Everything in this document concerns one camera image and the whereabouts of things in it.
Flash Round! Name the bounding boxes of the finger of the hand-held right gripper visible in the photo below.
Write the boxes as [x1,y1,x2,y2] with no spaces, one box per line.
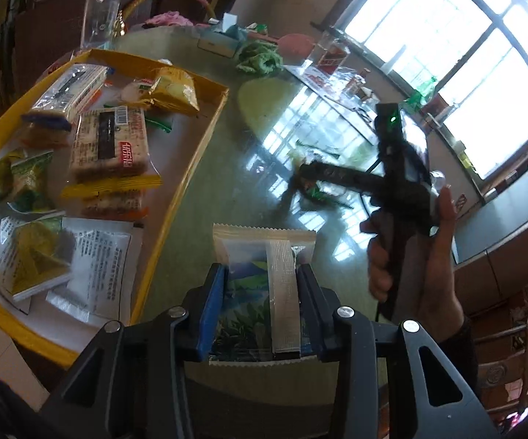
[279,177,313,215]
[298,160,386,191]

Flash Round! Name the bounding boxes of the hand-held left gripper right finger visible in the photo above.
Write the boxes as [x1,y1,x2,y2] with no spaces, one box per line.
[295,263,499,439]

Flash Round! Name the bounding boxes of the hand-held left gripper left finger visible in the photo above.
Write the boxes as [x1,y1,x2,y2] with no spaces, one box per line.
[40,263,229,439]

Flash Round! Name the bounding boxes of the small green red snack packet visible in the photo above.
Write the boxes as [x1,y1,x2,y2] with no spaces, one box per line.
[300,177,355,210]

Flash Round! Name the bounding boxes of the landscape print snack packet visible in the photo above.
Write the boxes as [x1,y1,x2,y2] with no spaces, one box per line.
[208,222,318,367]

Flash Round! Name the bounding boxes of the yellow cardboard box tray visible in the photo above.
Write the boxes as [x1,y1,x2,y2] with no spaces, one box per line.
[0,48,231,369]

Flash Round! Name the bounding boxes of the orange-ended cracker packet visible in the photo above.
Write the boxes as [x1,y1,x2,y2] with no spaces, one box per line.
[60,174,163,228]

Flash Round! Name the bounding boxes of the round cracker packet green label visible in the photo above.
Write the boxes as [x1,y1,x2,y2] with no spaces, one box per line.
[116,78,174,134]

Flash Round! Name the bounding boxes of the barcode sandwich cracker packet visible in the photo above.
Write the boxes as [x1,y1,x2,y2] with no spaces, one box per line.
[69,105,151,184]

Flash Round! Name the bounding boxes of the blue-ended sandwich cracker packet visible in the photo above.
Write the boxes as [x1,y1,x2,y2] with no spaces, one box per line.
[20,63,110,150]

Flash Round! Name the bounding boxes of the person's right hand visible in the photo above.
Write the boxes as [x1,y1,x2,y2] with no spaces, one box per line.
[360,185,465,340]

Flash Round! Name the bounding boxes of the small clear bottle red cap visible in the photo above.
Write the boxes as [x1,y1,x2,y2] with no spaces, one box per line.
[350,68,373,98]

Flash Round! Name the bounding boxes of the white printed packet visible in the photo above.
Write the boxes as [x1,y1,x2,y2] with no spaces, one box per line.
[46,217,135,326]

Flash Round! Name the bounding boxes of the boxed red white liquor bottle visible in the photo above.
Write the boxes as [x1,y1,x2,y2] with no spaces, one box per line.
[313,32,353,72]

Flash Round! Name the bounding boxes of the pink fly swatter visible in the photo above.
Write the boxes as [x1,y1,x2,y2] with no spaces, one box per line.
[275,33,316,59]

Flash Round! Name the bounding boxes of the green cloth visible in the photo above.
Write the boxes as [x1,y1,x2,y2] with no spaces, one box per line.
[235,40,284,77]

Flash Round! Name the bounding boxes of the large window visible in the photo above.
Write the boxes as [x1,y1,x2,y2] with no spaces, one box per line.
[310,0,528,193]

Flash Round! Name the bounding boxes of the teal tissue box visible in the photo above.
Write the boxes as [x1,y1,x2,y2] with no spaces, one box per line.
[197,14,251,59]

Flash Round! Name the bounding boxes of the white packet yellow green contents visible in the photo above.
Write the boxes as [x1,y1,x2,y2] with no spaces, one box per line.
[0,213,75,303]

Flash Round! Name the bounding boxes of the wooden chair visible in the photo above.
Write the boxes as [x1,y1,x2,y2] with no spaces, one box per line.
[473,315,528,422]

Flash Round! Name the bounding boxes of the pink cloth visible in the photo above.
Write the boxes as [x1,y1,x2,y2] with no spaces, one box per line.
[144,12,192,29]

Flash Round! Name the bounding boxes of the gold ornament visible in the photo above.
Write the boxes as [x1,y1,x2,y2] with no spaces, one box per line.
[113,9,129,38]

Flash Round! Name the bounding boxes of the dark wooden sideboard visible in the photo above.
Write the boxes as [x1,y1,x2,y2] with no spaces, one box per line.
[0,0,215,117]

